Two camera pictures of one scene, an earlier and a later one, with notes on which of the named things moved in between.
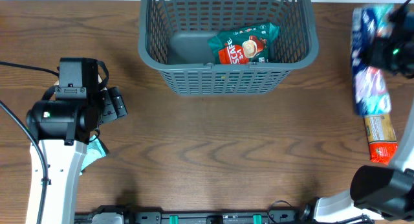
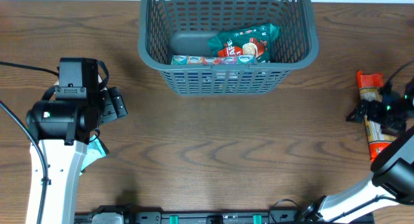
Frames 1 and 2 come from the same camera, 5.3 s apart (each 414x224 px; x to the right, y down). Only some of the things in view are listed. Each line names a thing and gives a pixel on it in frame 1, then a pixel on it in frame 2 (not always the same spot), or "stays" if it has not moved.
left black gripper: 114,105 stays
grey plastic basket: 174,27 stays
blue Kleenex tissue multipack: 371,94 -> 233,59
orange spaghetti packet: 383,144 stays
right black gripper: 381,54 -> 369,108
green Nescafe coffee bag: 251,44 stays
